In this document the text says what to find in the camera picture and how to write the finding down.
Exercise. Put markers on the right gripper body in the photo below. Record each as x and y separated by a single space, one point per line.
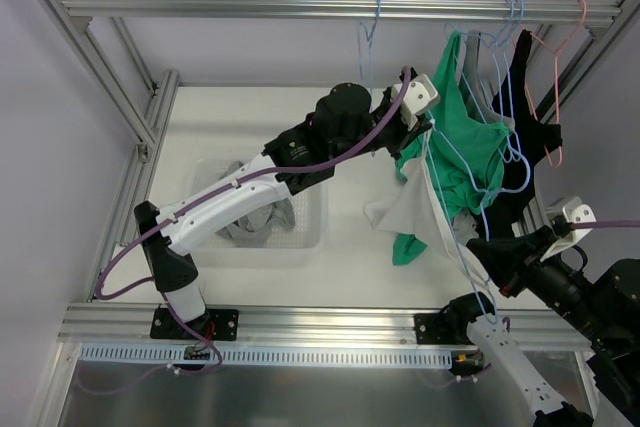
523 254

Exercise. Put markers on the green tank top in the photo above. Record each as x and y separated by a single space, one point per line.
464 155

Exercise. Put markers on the white tank top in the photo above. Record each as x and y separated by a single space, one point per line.
410 216

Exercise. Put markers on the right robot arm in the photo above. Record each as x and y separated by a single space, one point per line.
605 312

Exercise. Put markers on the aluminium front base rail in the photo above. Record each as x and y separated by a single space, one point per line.
310 326

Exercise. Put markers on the white perforated plastic basket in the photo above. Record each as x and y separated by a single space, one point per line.
295 229

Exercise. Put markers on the white slotted cable duct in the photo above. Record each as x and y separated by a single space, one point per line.
236 355

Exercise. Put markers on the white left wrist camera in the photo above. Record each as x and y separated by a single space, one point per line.
420 96

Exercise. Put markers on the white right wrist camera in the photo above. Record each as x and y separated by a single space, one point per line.
565 217

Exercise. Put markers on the aluminium hanging rail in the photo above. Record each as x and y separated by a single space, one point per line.
553 12

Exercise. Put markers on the aluminium frame post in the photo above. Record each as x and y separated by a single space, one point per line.
147 127
580 59

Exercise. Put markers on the black tank top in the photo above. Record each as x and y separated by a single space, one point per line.
533 135

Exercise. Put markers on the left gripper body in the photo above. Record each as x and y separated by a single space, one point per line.
400 132

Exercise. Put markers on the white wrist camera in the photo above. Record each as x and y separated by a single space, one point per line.
420 96
565 217

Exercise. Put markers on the right aluminium frame post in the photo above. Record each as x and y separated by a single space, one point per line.
580 59

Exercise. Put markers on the left aluminium frame post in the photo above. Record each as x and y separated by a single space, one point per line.
147 127

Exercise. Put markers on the blue hanger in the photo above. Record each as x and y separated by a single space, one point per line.
365 36
517 171
492 44
480 286

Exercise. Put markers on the light grey tank top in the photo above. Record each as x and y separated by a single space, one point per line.
495 221

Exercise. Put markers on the pink hanger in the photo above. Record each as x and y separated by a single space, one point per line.
556 53

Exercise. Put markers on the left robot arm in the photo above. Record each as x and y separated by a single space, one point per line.
342 125

